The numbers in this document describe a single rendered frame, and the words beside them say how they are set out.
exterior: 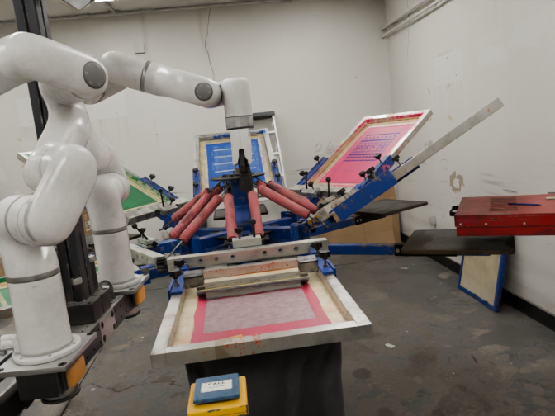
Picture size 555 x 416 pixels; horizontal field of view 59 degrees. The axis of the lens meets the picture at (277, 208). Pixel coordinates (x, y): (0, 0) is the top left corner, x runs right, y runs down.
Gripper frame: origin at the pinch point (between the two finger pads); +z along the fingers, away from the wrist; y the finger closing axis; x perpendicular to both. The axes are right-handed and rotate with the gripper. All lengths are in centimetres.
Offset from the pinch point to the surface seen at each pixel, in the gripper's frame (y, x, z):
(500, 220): -56, 94, 30
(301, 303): -18.6, 12.4, 43.0
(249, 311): -15.9, -5.0, 43.1
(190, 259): -64, -32, 36
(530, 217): -51, 104, 29
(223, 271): -58, -18, 41
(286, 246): -68, 9, 35
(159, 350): 15.5, -26.1, 39.7
